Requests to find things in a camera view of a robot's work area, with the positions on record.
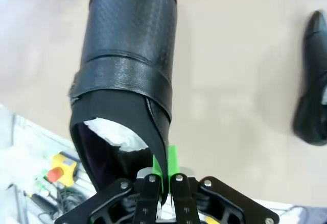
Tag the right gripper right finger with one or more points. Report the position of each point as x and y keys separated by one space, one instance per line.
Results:
x=224 y=203

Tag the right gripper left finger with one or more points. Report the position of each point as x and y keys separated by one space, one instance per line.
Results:
x=107 y=203

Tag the glossy black dress shoe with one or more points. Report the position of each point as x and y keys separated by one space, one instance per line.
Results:
x=314 y=81

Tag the yellow emergency stop box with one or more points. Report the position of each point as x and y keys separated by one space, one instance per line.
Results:
x=65 y=164

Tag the white paper shoe stuffing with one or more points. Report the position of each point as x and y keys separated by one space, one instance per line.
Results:
x=115 y=132

